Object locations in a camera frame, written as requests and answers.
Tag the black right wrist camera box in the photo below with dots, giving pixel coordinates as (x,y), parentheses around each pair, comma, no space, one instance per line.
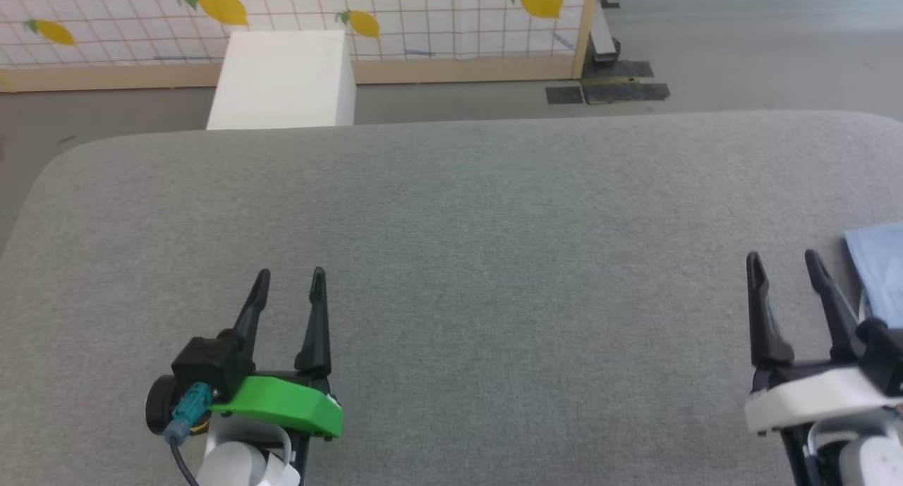
(885,355)

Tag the small black floor tape patch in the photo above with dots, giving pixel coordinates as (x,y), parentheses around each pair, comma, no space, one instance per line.
(564,95)

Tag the white box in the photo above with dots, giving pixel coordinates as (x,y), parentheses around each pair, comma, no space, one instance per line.
(282,80)

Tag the lemon print wood-framed partition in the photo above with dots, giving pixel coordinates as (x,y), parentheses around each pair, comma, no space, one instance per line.
(423,27)

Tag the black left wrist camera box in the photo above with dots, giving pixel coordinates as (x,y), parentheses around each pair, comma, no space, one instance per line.
(208,362)

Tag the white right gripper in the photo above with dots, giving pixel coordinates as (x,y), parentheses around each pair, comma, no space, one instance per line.
(811,394)

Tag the light blue hoodie white hood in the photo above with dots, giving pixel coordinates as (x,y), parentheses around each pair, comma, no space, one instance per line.
(878,274)

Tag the grey metal partition foot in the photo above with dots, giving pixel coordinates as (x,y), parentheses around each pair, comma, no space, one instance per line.
(603,41)

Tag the large black floor tape patch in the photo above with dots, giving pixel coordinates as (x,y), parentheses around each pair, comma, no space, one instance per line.
(624,84)

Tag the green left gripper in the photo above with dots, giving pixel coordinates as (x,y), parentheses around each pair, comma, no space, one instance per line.
(282,405)

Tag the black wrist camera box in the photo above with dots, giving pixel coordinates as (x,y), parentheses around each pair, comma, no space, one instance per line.
(208,362)
(885,355)

